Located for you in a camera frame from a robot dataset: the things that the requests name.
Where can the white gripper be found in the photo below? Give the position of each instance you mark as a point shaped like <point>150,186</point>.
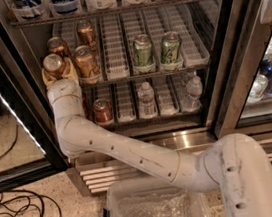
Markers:
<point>63,89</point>

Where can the orange can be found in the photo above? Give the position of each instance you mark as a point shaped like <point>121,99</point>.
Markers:
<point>86,62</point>
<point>58,46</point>
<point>87,34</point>
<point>54,65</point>

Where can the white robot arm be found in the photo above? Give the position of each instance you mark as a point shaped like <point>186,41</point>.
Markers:
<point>236,164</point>

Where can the open glass fridge door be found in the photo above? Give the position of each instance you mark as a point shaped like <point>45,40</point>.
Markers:
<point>29,150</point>

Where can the left green can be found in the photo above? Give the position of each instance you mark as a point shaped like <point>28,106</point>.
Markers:
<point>142,51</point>

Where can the green can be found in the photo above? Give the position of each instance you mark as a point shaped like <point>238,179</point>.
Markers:
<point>142,51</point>
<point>170,45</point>

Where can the right green can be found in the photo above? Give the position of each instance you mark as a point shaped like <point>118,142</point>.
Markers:
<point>170,45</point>

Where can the stainless steel fridge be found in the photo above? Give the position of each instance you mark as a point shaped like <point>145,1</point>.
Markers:
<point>182,130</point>

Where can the closed right fridge door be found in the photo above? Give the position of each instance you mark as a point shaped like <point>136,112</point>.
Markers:
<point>242,36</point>

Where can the silver can behind door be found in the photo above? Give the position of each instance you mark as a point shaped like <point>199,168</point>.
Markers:
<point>257,89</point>

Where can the blue pepsi bottle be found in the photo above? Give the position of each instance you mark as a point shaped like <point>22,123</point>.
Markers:
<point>28,9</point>
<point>64,6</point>

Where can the left blue pepsi bottle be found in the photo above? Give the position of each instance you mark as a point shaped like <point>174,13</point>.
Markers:
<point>28,9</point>

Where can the middle water bottle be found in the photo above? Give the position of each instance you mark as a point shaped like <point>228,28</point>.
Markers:
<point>146,101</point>

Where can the water bottle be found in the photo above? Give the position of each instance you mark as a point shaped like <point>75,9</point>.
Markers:
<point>193,91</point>
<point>146,101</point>
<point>186,76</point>

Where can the right rear water bottle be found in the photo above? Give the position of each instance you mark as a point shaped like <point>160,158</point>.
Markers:
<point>186,76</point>

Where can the right front water bottle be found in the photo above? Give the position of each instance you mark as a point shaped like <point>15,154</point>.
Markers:
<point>193,91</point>

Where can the clear plastic bin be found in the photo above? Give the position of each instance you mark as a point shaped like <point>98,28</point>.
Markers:
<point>150,197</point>

